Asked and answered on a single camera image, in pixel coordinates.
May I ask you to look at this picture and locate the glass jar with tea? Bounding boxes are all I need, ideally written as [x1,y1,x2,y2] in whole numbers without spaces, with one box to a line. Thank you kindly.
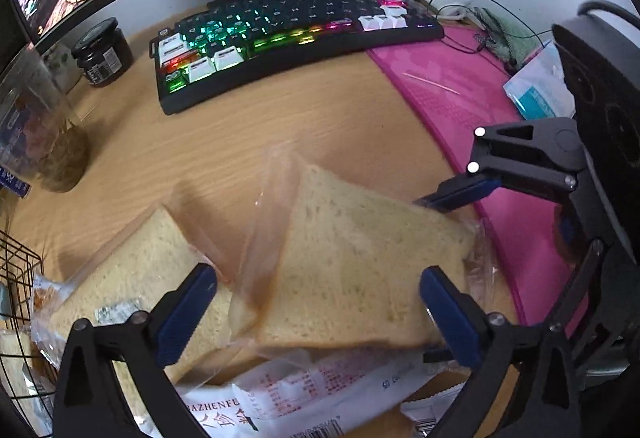
[1,44,91,193]

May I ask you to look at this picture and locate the pink desk mat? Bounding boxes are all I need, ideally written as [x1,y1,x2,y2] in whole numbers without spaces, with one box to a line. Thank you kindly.
[365,24,586,327]

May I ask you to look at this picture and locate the white snack packet red text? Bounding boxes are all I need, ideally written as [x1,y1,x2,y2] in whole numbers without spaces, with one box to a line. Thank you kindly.
[180,382,276,437]

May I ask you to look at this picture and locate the blue white cracker packet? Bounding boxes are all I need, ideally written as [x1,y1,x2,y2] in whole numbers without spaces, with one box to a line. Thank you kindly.
[400,383,465,438]

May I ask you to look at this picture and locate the RGB mechanical keyboard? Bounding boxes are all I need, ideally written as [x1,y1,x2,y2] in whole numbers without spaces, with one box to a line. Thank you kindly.
[150,0,444,115]

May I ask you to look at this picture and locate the bagged bread slices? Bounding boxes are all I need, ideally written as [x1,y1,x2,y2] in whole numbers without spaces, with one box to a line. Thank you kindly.
[32,204,259,385]

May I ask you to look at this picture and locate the long white red snack packet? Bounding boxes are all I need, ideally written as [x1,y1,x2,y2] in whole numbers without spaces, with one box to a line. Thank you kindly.
[232,347,467,438]

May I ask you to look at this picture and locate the white blue tissue pack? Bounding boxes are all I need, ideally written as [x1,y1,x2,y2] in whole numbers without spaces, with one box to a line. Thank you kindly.
[503,41,575,121]

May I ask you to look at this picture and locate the large bagged bread slice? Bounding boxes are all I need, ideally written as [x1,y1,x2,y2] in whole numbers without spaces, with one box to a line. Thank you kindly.
[229,147,495,354]

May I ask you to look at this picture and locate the black wire basket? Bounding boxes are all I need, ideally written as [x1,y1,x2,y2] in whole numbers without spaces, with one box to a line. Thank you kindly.
[1,232,54,437]

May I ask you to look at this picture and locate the blue tin can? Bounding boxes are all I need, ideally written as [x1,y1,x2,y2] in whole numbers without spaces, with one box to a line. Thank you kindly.
[0,166,30,199]

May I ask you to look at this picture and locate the small black jar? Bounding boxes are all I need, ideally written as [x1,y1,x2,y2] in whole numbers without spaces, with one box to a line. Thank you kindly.
[70,17,134,87]

